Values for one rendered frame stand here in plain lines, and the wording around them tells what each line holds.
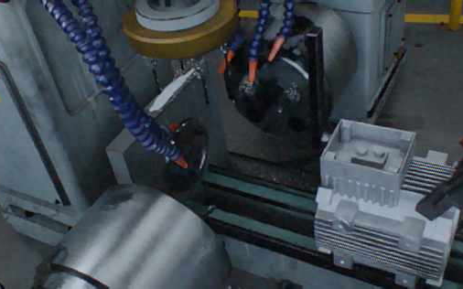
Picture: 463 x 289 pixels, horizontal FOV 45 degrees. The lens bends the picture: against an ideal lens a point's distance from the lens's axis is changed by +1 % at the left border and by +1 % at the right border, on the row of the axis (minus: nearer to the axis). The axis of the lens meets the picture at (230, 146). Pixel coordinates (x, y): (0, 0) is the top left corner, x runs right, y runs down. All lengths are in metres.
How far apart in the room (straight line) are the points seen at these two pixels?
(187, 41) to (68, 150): 0.33
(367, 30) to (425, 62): 0.45
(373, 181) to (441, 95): 0.75
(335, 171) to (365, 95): 0.54
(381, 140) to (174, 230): 0.37
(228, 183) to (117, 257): 0.45
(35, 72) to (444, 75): 1.12
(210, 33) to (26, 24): 0.28
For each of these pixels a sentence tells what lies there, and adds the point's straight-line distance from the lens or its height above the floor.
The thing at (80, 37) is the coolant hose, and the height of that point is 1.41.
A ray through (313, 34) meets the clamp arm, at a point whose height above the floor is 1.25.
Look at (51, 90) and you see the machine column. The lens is 0.97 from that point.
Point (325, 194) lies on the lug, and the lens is 0.89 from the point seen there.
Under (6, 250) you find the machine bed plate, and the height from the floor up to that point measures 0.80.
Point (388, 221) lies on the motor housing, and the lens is 0.88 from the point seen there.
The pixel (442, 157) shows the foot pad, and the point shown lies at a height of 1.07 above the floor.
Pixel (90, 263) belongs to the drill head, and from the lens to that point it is 0.77.
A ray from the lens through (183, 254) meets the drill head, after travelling 0.79.
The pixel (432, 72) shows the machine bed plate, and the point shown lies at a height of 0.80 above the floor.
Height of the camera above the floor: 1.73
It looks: 40 degrees down
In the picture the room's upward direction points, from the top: 10 degrees counter-clockwise
